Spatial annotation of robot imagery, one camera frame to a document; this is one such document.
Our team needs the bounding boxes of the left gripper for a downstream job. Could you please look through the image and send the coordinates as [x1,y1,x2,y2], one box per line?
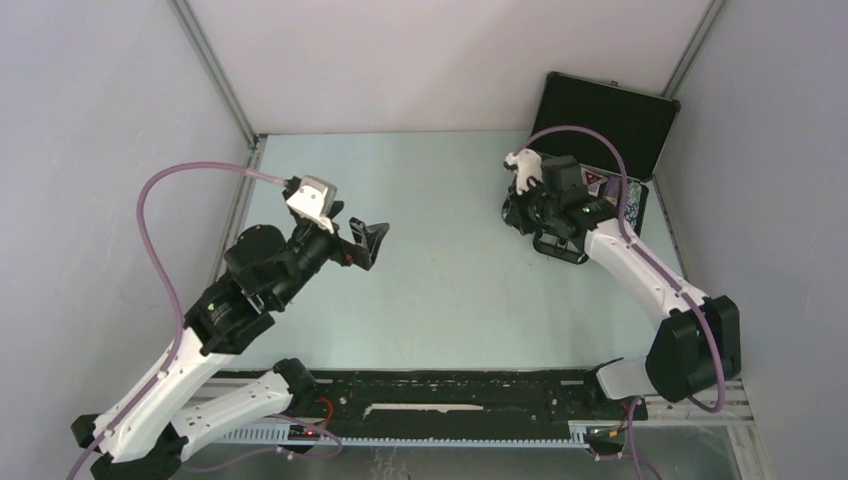
[272,201,390,307]

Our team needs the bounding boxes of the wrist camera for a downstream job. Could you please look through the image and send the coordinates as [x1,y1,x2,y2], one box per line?
[285,175,337,234]
[504,148,543,196]

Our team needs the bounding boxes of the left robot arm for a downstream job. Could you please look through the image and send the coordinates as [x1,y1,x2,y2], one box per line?
[71,218,390,479]

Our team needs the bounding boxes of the purple chip stack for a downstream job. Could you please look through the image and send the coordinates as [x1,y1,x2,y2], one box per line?
[602,177,628,207]

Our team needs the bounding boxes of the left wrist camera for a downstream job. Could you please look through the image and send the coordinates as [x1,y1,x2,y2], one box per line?
[285,175,337,234]

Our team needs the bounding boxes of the green chip stack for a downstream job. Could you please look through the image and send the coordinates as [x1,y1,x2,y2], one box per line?
[625,182,644,231]

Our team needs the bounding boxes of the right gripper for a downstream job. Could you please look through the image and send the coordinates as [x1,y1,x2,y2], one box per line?
[506,176,559,237]

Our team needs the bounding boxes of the black poker set case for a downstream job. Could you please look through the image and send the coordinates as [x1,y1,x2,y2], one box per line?
[510,72,680,264]

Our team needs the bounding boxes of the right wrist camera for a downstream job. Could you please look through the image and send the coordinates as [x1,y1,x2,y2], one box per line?
[504,148,543,196]

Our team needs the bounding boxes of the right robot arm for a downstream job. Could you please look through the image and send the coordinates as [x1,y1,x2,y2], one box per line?
[502,149,741,418]

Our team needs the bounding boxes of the red black triangle marker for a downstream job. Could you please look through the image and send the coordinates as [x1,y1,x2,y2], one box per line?
[581,169,608,197]

